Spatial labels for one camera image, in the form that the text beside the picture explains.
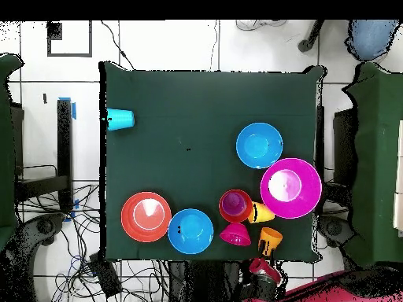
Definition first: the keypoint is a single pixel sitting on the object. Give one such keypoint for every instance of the large orange bowl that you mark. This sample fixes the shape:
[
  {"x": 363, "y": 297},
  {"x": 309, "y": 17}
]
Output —
[{"x": 146, "y": 217}]

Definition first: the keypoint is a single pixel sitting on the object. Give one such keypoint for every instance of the blue bowl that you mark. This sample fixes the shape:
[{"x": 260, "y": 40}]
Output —
[
  {"x": 190, "y": 231},
  {"x": 259, "y": 145}
]

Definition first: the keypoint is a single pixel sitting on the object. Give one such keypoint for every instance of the light blue cup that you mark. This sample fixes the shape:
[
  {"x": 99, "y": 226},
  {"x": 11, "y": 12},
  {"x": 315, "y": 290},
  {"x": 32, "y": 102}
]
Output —
[{"x": 121, "y": 119}]

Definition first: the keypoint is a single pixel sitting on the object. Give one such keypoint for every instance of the small crimson bowl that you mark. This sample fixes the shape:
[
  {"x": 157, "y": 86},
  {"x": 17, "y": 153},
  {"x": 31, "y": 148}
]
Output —
[{"x": 235, "y": 236}]

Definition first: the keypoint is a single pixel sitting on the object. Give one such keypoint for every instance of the white panel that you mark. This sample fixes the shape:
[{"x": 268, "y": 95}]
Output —
[{"x": 400, "y": 214}]

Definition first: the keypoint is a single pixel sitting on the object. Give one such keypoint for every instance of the purple cup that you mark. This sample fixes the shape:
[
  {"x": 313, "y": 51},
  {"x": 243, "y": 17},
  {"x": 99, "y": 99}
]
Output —
[{"x": 233, "y": 204}]

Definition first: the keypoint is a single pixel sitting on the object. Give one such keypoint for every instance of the blue tape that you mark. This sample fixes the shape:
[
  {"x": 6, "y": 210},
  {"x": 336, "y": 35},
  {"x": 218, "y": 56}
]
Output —
[{"x": 74, "y": 110}]

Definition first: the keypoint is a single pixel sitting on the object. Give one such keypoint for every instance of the black square frame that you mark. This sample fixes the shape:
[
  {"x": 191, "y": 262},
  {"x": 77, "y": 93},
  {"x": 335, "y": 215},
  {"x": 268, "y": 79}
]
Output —
[{"x": 69, "y": 55}]

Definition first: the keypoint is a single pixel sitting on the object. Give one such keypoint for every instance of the yellow cup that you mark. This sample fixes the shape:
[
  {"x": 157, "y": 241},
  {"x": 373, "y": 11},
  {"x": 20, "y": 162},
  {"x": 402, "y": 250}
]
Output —
[{"x": 264, "y": 214}]

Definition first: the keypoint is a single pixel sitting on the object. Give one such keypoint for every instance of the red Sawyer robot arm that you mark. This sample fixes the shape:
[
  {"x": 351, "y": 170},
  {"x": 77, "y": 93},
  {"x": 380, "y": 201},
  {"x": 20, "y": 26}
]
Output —
[{"x": 330, "y": 292}]

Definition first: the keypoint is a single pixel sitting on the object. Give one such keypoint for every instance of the small orange bowl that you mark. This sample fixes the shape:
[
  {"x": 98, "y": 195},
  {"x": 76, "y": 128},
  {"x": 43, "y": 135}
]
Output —
[{"x": 233, "y": 218}]

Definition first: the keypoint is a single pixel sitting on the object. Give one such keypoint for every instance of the black power adapter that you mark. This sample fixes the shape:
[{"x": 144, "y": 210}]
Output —
[{"x": 105, "y": 276}]

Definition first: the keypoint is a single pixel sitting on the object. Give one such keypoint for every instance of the person's leg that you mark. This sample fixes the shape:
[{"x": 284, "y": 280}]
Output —
[{"x": 373, "y": 39}]

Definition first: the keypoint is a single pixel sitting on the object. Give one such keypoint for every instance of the black pedestal leg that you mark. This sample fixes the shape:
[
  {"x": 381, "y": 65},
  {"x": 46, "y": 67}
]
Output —
[
  {"x": 41, "y": 228},
  {"x": 335, "y": 231}
]

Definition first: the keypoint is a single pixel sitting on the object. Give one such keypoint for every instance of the dark green table cloth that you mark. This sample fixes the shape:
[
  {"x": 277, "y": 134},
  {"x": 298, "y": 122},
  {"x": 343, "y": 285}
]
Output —
[{"x": 157, "y": 141}]

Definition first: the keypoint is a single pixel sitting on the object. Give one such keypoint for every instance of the black stand frame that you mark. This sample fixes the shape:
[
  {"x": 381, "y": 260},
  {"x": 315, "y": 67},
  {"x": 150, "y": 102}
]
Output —
[{"x": 64, "y": 157}]

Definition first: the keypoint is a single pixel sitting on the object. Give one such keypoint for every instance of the green cloth covered table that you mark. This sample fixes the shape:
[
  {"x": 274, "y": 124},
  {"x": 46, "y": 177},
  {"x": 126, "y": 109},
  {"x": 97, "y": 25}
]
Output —
[
  {"x": 6, "y": 141},
  {"x": 377, "y": 157}
]

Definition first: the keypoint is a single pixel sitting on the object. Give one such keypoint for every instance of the orange cup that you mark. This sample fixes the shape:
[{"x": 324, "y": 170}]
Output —
[{"x": 274, "y": 236}]

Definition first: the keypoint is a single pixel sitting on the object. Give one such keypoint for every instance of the black cabinet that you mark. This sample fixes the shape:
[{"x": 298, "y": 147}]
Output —
[{"x": 344, "y": 144}]

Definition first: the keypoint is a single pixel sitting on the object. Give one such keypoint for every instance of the large pink bowl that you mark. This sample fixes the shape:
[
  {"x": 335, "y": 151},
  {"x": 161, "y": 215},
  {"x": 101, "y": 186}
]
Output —
[{"x": 305, "y": 201}]

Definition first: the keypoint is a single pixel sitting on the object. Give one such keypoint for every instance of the black chair leg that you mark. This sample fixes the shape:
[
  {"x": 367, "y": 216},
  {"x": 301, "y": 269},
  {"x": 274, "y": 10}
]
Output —
[{"x": 310, "y": 37}]

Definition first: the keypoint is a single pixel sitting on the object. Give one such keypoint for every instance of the black stand post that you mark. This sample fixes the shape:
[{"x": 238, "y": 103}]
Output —
[{"x": 320, "y": 132}]

